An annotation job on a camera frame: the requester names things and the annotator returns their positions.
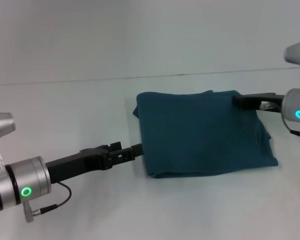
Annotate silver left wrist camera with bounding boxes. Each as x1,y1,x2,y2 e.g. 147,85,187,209
0,112,17,151

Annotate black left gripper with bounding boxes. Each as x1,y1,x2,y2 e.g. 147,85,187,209
44,141,144,185

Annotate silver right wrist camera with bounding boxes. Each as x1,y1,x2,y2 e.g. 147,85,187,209
283,40,300,75

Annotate dark right arm cable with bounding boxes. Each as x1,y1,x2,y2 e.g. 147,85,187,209
280,115,294,133

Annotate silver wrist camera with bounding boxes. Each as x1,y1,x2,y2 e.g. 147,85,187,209
0,112,17,151
283,40,300,75

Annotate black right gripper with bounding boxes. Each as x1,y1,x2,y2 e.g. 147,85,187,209
231,92,286,112

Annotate teal t-shirt with FREE print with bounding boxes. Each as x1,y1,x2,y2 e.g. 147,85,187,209
132,89,279,179

